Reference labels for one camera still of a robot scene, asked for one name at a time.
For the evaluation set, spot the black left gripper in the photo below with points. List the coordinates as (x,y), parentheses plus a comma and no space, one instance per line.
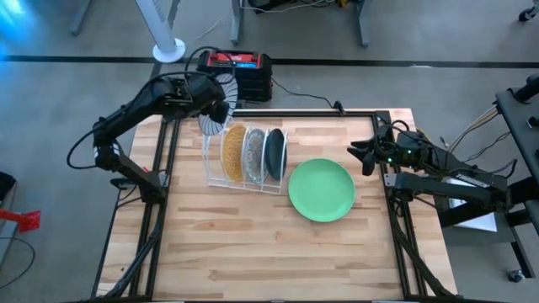
(202,94)

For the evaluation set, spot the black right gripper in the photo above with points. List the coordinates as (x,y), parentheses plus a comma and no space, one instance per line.
(400,149)

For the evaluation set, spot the black white striped plate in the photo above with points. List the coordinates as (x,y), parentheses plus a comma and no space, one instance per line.
(231,94)

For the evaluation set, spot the yellow patterned plate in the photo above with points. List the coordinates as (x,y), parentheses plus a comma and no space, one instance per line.
(233,153)

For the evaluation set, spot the blue orange floral plate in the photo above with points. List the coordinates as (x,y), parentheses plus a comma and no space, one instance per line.
(254,155)

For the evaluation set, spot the plain green plate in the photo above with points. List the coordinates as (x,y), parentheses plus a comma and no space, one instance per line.
(322,189)

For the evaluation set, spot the dark teal plate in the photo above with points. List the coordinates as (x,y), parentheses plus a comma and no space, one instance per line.
(275,153)

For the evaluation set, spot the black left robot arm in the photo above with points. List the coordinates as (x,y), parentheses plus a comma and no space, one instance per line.
(135,107)

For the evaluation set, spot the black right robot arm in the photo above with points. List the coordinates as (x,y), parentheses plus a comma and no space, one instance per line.
(446,189)

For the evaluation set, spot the red black power station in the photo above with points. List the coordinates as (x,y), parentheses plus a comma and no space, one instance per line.
(252,84)

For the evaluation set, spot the white tower fan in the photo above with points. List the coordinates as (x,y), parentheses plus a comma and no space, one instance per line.
(168,52)

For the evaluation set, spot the grey desk leg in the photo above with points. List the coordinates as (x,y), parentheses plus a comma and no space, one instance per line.
(79,21)
(237,25)
(364,29)

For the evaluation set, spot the black clamp knob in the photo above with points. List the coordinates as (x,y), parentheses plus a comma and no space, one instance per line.
(122,183)

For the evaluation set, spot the white paper booklet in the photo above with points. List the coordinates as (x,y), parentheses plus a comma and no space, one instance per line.
(480,223)

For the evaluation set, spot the black equipment cart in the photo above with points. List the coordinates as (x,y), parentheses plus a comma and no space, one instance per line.
(522,122)

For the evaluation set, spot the black caster wheel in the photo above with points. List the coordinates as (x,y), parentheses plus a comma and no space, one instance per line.
(527,14)
(516,276)

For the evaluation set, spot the red plastic object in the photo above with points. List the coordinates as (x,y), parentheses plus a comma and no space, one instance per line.
(27,221)

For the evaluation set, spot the black box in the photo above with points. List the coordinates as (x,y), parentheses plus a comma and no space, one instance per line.
(6,185)

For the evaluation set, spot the grey metal bracket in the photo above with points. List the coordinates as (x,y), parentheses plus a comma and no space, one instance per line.
(388,180)

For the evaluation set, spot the black aluminium table frame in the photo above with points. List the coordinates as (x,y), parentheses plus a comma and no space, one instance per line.
(295,113)

